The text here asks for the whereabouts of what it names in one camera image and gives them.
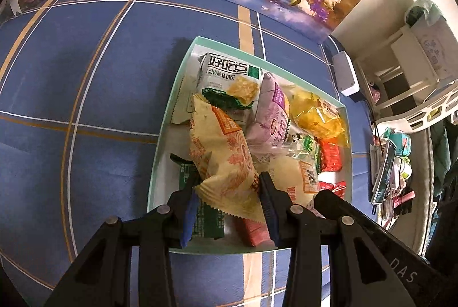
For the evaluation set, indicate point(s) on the smartphone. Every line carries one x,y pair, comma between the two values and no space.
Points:
384,174

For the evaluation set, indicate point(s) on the dark red snack packet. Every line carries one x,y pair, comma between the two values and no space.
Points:
252,232

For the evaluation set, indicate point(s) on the clear packet round pastry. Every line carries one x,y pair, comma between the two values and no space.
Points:
289,178

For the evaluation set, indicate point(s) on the cluttered side stool items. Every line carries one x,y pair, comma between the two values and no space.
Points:
397,185

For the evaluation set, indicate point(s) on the cream packet orange print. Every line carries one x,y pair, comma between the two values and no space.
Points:
222,156

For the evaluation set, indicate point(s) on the teal toy clutter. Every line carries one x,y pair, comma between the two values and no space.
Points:
399,142

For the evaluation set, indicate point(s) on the dark cloth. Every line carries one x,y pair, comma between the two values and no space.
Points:
447,167

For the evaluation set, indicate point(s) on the teal shallow box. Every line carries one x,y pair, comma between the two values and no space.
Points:
162,178

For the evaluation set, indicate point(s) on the red orange snack packet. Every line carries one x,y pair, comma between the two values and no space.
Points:
334,187

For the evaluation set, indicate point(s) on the yellow snack bag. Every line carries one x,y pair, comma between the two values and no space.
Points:
315,121

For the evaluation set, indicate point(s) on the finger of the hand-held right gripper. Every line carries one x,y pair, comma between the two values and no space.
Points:
332,201

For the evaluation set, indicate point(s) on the dark green snack packet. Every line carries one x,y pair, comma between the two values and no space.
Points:
207,221

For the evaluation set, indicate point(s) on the red patterned snack packet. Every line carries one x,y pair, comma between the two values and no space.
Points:
331,155

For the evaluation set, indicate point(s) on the white plastic rack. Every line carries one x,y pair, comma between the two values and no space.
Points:
411,49

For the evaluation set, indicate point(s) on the white rectangular device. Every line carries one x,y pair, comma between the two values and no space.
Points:
345,72

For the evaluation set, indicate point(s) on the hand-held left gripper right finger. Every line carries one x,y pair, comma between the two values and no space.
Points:
270,217

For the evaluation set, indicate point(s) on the pale cream wrapper packet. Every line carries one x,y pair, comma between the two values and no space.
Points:
180,110

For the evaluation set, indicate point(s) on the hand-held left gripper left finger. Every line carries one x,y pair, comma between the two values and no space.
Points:
189,221

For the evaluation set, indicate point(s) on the blue plaid tablecloth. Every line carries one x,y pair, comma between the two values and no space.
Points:
89,78

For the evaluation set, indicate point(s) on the white green biscuit packet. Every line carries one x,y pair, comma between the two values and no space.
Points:
222,74

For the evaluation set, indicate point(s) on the pink purple snack packet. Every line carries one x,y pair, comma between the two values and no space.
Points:
272,110

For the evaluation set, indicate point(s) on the green yellow cracker packet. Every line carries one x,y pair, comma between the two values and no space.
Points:
307,146

